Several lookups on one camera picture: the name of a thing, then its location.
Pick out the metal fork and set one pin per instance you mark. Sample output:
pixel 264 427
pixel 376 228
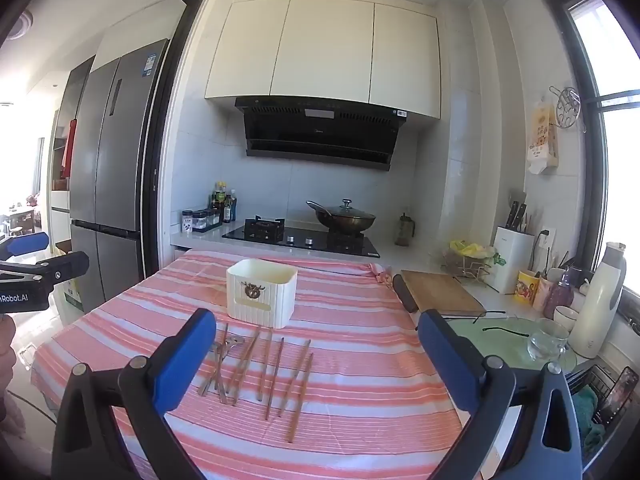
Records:
pixel 223 347

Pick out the dark sauce bottle blue label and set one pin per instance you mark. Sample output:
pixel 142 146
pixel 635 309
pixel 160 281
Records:
pixel 231 209

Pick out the person's left forearm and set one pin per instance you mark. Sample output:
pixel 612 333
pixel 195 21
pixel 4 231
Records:
pixel 10 417

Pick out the black gas cooktop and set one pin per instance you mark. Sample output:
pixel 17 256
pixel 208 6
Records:
pixel 300 237

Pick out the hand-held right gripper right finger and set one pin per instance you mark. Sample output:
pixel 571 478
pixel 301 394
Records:
pixel 447 360

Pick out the white wall cabinets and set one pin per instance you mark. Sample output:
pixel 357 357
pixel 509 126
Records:
pixel 325 50

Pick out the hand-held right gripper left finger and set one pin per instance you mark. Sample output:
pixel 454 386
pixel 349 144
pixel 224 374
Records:
pixel 185 355

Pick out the glass wok lid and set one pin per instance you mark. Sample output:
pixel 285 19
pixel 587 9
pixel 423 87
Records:
pixel 347 211

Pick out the dark wok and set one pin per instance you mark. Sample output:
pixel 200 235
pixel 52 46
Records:
pixel 345 222

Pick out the white mug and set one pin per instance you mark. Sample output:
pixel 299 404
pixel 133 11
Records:
pixel 566 321

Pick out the black oblong bar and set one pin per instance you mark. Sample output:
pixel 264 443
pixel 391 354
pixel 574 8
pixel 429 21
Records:
pixel 404 292

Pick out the teal cloth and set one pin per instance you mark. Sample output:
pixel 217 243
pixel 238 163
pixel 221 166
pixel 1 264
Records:
pixel 587 420

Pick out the dark sauce bottle yellow cap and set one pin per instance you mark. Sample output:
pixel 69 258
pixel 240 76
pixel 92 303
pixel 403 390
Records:
pixel 218 202

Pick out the pink cup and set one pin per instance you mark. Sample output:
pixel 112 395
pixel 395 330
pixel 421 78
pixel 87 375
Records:
pixel 542 295

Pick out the smartphone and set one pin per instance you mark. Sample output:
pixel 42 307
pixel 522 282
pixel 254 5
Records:
pixel 617 395

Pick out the pink white striped tablecloth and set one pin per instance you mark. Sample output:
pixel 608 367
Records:
pixel 360 360

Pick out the yellow green plastic bags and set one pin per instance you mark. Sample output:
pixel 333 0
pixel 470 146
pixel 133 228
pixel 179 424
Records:
pixel 470 249

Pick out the person's left hand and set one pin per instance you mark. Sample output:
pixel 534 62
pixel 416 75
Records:
pixel 6 355

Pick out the grey refrigerator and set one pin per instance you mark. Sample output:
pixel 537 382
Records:
pixel 120 170

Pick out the yellow printed mug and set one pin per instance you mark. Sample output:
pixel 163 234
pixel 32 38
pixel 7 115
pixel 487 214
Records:
pixel 526 287

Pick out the metal spoon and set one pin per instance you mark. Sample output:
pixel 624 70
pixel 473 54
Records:
pixel 233 342
pixel 220 380

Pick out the white knife block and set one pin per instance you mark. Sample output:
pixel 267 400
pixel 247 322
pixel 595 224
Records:
pixel 512 260

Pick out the clear glass cup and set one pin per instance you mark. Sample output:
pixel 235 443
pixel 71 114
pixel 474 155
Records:
pixel 545 342

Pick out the wooden cutting board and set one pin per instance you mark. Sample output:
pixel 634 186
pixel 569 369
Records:
pixel 440 292

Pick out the glass oil jug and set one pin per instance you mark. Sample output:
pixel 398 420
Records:
pixel 405 230

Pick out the dark framed window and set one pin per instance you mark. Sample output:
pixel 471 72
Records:
pixel 582 110

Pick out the dark tall cabinet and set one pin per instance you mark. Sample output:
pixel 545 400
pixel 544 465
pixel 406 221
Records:
pixel 75 90

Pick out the hanging printed paper packet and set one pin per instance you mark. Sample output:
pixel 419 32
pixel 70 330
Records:
pixel 542 140

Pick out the white ribbed utensil holder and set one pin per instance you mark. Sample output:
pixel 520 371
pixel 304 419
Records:
pixel 260 300

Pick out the wall power outlet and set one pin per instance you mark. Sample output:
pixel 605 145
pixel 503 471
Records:
pixel 547 236

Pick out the purple bottle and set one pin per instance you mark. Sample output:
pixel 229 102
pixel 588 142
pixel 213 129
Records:
pixel 559 295

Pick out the light green round mat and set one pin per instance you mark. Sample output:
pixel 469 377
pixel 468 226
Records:
pixel 500 350

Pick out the red hanging cloth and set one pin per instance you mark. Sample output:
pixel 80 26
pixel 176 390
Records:
pixel 70 150

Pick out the dark spice jar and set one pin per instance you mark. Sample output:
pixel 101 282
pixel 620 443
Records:
pixel 213 217
pixel 199 221

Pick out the round ceiling lamp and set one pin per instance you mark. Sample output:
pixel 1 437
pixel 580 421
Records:
pixel 22 22

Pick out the black range hood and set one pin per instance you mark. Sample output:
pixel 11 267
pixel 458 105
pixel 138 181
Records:
pixel 320 132

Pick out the white thermos flask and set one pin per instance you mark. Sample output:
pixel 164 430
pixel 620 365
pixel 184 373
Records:
pixel 597 305

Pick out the black dish rack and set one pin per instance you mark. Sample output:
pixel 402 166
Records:
pixel 580 380

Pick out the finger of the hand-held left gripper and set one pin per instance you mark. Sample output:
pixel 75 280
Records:
pixel 27 245
pixel 60 266

